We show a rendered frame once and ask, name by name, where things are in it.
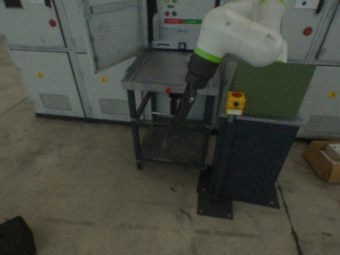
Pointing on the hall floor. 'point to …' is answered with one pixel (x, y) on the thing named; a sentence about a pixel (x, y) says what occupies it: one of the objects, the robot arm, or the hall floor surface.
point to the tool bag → (16, 238)
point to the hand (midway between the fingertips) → (176, 123)
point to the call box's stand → (207, 200)
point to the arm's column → (252, 159)
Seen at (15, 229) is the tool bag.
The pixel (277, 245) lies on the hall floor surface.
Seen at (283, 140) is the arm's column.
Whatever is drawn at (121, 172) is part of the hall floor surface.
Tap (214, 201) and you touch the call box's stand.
